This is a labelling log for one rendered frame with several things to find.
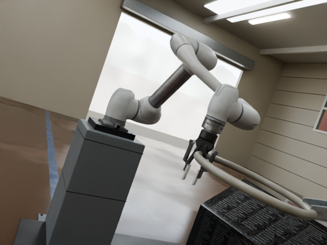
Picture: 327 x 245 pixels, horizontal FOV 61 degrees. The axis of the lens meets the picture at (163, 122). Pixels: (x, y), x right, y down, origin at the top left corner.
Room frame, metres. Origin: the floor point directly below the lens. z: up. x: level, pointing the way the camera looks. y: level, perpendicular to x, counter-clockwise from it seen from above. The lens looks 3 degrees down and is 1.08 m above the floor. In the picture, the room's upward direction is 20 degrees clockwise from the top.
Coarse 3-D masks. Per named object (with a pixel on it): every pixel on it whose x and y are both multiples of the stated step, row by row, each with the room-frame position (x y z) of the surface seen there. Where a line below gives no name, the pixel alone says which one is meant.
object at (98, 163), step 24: (72, 144) 1.96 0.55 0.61; (96, 144) 1.70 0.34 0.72; (120, 144) 1.77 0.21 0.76; (72, 168) 1.71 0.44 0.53; (96, 168) 1.73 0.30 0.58; (120, 168) 1.79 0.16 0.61; (72, 192) 1.69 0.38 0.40; (96, 192) 1.75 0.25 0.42; (120, 192) 1.81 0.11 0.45; (48, 216) 1.94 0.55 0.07; (72, 216) 1.71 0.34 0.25; (96, 216) 1.77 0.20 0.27; (120, 216) 1.84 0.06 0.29; (48, 240) 1.69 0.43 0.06; (72, 240) 1.73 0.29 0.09; (96, 240) 1.79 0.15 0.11
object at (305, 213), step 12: (216, 156) 1.27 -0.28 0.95; (204, 168) 0.98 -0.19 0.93; (216, 168) 0.93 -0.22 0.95; (240, 168) 1.30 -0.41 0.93; (228, 180) 0.89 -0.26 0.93; (264, 180) 1.27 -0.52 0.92; (252, 192) 0.85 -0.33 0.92; (288, 192) 1.18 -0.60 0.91; (276, 204) 0.84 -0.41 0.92; (288, 204) 0.86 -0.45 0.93; (300, 204) 1.09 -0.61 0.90; (300, 216) 0.87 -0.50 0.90; (312, 216) 0.90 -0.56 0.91
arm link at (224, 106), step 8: (224, 88) 1.15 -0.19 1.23; (232, 88) 1.15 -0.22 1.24; (216, 96) 1.16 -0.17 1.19; (224, 96) 1.14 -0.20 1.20; (232, 96) 1.14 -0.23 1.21; (216, 104) 1.14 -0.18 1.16; (224, 104) 1.13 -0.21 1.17; (232, 104) 1.14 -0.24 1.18; (240, 104) 1.19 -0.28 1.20; (208, 112) 1.17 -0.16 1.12; (216, 112) 1.14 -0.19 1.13; (224, 112) 1.14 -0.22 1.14; (232, 112) 1.15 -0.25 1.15; (240, 112) 1.18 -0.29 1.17; (224, 120) 1.15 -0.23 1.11; (232, 120) 1.19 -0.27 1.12
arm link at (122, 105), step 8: (120, 88) 1.90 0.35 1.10; (112, 96) 1.89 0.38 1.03; (120, 96) 1.86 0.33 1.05; (128, 96) 1.88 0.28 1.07; (112, 104) 1.87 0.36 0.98; (120, 104) 1.86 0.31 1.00; (128, 104) 1.88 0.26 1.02; (136, 104) 1.92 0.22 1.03; (112, 112) 1.86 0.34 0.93; (120, 112) 1.86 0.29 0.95; (128, 112) 1.89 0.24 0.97; (136, 112) 1.93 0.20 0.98; (120, 120) 1.87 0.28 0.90
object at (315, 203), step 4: (304, 200) 1.09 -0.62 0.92; (308, 200) 1.09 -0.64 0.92; (312, 200) 1.09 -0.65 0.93; (316, 200) 1.08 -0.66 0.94; (320, 200) 1.08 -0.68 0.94; (324, 200) 1.08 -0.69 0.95; (312, 204) 1.09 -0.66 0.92; (316, 204) 1.08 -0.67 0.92; (320, 204) 1.08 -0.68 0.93; (324, 204) 1.08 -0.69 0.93; (312, 208) 0.99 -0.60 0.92; (316, 208) 0.98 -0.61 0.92; (320, 208) 0.98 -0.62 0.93; (324, 208) 0.98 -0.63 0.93; (316, 212) 0.98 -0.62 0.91; (320, 212) 0.98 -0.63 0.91; (324, 212) 0.98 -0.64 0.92; (320, 216) 0.98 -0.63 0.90; (324, 216) 0.98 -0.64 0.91; (320, 220) 0.98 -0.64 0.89; (324, 220) 0.98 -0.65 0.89
